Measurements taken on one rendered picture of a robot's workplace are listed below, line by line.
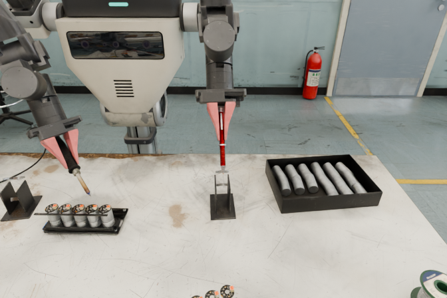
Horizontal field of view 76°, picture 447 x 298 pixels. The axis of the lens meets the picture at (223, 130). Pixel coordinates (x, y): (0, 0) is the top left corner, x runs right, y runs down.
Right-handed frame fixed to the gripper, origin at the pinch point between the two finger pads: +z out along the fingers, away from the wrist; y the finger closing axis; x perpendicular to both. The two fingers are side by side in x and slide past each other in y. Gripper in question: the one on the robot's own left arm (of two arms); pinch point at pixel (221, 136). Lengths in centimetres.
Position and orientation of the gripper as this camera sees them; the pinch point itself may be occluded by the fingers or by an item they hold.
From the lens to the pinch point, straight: 58.7
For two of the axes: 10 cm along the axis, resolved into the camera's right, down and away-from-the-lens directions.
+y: 10.0, -0.3, 0.6
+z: 0.4, 10.0, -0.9
